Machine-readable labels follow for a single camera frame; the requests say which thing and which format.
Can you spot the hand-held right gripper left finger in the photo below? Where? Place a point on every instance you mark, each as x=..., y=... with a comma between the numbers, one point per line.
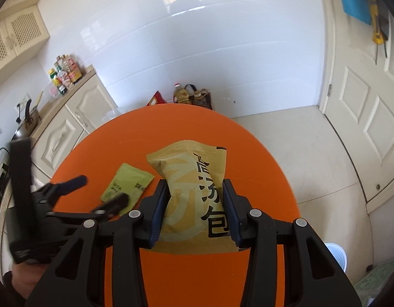
x=158, y=212

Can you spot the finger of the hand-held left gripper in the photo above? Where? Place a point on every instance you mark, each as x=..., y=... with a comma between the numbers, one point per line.
x=73, y=183
x=117, y=203

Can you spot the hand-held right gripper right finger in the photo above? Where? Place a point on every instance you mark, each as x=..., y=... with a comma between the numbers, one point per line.
x=232, y=212

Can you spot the green snack packet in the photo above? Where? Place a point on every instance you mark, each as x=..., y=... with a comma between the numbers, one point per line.
x=129, y=182

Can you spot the large yellow snack packet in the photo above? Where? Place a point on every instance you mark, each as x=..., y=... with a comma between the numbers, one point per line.
x=190, y=179

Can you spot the pale blue trash bin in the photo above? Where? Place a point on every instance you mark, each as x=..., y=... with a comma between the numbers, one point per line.
x=339, y=257

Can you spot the person's left forearm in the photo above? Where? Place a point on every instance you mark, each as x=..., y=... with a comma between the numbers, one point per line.
x=6, y=283

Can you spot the person's left hand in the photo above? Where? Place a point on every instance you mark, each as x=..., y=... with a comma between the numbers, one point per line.
x=25, y=278

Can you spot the steel wok with lid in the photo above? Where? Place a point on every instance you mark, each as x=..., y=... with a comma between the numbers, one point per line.
x=27, y=124

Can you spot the cream base cabinet with counter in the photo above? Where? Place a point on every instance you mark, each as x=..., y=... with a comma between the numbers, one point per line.
x=88, y=99

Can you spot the orange round table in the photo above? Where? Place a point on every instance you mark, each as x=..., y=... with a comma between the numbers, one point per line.
x=184, y=124

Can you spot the clear plastic container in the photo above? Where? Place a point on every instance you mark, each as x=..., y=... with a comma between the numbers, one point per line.
x=52, y=92

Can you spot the cluster of condiment bottles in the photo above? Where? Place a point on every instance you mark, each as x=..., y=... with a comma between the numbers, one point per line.
x=67, y=73

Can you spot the red snack bag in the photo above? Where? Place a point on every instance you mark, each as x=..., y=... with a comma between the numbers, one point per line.
x=156, y=99

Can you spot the yellow cooking oil bottle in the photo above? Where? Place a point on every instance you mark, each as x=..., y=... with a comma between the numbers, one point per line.
x=181, y=95

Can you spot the pale green patterned box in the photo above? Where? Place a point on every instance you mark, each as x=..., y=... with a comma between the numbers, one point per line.
x=379, y=278

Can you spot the cream lattice door cabinet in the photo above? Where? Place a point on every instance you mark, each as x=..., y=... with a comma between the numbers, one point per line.
x=24, y=28

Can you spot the white panel door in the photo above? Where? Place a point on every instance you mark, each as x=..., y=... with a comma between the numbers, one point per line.
x=360, y=102

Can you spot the grey apron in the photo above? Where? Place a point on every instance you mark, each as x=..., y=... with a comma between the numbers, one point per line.
x=383, y=28

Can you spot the white wall socket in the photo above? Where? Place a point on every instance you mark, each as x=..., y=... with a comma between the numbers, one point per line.
x=24, y=99

